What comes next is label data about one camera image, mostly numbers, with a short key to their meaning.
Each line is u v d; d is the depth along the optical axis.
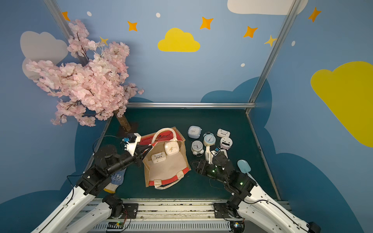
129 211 0.74
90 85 0.59
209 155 0.66
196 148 0.95
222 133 1.04
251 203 0.46
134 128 1.09
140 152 0.60
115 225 0.73
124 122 0.99
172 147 0.93
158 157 0.90
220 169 0.52
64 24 0.74
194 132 1.04
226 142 0.98
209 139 1.00
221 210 0.74
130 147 0.57
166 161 0.89
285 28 0.77
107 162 0.50
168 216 0.73
